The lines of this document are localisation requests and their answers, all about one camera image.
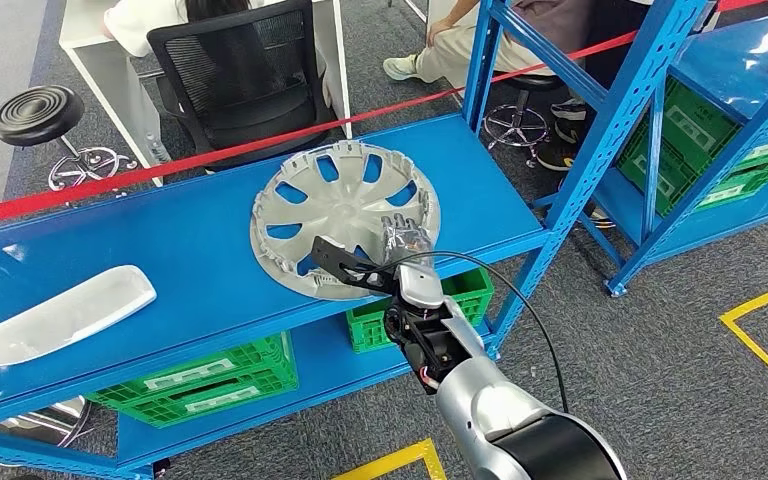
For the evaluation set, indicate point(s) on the silver wheel hubcap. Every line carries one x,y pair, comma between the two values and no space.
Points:
331,212

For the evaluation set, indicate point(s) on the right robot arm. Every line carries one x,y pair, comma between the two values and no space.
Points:
490,411

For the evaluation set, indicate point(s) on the blue metal shelf rack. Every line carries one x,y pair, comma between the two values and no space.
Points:
159,252
728,66

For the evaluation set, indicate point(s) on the white plastic trim part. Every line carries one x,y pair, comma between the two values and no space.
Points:
59,318

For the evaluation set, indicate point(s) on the green plastic crate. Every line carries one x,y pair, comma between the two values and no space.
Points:
695,119
225,364
649,172
225,397
470,291

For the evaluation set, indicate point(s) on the person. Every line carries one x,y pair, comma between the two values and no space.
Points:
559,156
450,53

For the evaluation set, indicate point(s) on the black padded stool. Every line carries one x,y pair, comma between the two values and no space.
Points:
533,81

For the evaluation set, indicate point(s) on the black mesh office chair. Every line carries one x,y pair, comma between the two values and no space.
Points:
238,73

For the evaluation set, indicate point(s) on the yellow floor tape square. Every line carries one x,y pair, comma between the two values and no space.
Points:
435,460
755,307

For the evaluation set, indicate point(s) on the red barrier belt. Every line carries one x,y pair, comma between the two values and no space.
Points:
159,171

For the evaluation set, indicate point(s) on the white desk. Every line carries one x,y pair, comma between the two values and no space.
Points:
119,112

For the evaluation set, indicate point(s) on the black ribbed round stool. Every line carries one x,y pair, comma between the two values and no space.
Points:
36,112

